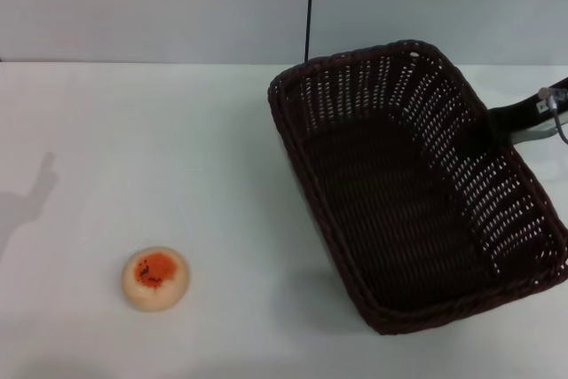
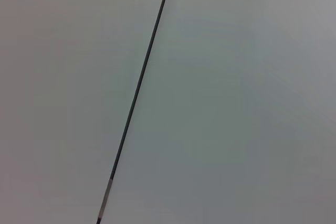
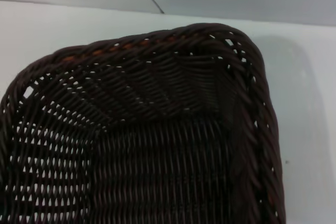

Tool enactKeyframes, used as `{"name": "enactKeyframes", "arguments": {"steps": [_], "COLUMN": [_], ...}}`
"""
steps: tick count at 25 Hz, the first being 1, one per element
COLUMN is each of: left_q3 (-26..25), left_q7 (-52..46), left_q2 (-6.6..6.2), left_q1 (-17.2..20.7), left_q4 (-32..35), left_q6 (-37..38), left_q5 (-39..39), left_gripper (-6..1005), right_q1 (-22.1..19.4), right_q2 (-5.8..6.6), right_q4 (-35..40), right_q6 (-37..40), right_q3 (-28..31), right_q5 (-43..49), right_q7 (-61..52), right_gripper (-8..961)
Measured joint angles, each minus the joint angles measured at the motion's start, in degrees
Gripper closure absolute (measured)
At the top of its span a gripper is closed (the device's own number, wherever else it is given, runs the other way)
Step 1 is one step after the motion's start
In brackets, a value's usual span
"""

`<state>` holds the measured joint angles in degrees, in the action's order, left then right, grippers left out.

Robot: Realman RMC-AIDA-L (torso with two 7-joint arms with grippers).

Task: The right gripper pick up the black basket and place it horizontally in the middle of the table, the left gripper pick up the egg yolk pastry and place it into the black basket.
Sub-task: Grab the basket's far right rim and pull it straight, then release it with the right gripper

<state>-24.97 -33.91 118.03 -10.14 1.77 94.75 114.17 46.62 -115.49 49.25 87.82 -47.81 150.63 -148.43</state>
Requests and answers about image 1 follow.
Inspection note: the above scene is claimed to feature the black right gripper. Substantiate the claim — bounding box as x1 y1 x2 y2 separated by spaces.
459 77 568 152

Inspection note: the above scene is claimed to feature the dark brown woven basket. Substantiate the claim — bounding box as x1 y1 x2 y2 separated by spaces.
267 39 568 336

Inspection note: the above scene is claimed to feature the round bun with orange top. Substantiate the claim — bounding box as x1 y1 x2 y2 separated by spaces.
122 246 192 312

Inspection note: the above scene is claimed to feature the grey right gripper cable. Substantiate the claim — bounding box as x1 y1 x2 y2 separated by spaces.
538 85 568 146

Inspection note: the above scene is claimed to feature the black vertical wall strip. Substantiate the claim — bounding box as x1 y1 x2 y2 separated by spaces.
304 0 316 62

